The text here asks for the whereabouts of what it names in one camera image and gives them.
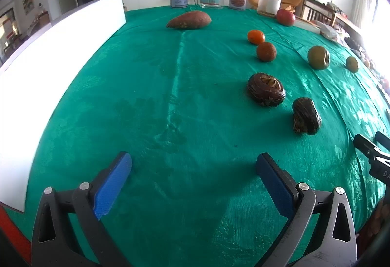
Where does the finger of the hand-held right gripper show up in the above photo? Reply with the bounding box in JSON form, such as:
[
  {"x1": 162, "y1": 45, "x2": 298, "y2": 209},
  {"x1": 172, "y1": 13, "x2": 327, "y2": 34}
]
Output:
[
  {"x1": 375, "y1": 131, "x2": 390, "y2": 150},
  {"x1": 353, "y1": 133, "x2": 390, "y2": 185}
]

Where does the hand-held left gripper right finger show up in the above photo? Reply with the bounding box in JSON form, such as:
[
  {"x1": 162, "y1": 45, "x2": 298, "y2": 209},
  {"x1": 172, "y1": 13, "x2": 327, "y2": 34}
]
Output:
[{"x1": 255, "y1": 153, "x2": 358, "y2": 267}]

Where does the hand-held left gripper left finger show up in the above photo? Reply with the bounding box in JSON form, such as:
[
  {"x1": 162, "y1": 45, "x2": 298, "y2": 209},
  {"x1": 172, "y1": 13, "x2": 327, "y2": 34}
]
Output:
[{"x1": 30, "y1": 151, "x2": 133, "y2": 267}]

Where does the dark brown lumpy fruit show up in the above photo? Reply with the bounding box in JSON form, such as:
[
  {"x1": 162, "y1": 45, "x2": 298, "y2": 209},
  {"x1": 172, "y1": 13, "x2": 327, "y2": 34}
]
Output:
[{"x1": 292, "y1": 97, "x2": 322, "y2": 135}]

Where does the small green fruit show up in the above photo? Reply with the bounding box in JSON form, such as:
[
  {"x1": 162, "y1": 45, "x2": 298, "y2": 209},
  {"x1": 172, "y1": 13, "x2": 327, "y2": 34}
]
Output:
[{"x1": 346, "y1": 56, "x2": 359, "y2": 73}]

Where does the dark brown oval fruit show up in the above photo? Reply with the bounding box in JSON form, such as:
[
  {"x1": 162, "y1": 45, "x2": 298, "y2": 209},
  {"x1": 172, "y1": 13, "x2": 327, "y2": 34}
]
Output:
[{"x1": 247, "y1": 72, "x2": 286, "y2": 107}]

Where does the green pear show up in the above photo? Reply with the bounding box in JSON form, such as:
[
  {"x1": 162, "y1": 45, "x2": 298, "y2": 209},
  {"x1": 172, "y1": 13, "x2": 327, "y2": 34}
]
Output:
[{"x1": 307, "y1": 45, "x2": 330, "y2": 70}]

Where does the dark orange tangerine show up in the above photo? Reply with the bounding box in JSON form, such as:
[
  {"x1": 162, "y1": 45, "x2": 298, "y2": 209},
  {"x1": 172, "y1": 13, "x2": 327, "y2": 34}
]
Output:
[{"x1": 256, "y1": 42, "x2": 277, "y2": 63}]

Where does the bright orange tangerine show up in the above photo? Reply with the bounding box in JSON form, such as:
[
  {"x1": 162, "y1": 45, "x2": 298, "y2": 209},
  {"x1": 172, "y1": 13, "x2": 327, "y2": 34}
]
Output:
[{"x1": 247, "y1": 30, "x2": 266, "y2": 45}]

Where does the red apple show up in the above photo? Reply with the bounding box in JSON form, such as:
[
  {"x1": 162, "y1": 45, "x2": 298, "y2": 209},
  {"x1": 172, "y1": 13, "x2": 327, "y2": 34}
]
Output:
[{"x1": 276, "y1": 9, "x2": 296, "y2": 26}]

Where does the sweet potato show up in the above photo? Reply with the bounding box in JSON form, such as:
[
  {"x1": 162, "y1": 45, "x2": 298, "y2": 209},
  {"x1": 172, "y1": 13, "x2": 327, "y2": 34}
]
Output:
[{"x1": 166, "y1": 10, "x2": 212, "y2": 30}]

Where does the green tablecloth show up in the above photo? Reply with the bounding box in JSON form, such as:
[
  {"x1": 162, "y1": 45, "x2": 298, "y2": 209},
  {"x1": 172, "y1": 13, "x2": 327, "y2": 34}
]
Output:
[{"x1": 6, "y1": 6, "x2": 390, "y2": 267}]

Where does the red cloth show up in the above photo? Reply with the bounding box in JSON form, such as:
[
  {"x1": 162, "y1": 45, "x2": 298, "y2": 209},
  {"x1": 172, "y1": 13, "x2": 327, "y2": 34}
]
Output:
[{"x1": 0, "y1": 204, "x2": 32, "y2": 255}]

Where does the plastic bag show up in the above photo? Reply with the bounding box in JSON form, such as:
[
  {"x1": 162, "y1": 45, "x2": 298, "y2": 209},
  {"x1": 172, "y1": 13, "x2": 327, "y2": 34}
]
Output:
[{"x1": 319, "y1": 22, "x2": 348, "y2": 44}]

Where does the white foam board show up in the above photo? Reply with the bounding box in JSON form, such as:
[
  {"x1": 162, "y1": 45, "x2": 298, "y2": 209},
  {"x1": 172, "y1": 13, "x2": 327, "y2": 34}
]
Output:
[{"x1": 0, "y1": 0, "x2": 127, "y2": 213}]

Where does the wooden chair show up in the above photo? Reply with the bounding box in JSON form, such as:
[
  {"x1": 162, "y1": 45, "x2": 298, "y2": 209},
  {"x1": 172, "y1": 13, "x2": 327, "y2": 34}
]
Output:
[{"x1": 303, "y1": 0, "x2": 337, "y2": 27}]

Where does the wooden side cabinet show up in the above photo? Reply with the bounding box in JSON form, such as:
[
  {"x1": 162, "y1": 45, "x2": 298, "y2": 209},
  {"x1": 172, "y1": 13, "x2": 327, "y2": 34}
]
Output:
[{"x1": 26, "y1": 9, "x2": 51, "y2": 35}]

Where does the clear canister with black lid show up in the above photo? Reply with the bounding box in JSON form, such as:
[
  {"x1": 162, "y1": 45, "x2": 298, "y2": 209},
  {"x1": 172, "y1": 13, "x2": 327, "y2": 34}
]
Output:
[{"x1": 257, "y1": 0, "x2": 282, "y2": 16}]

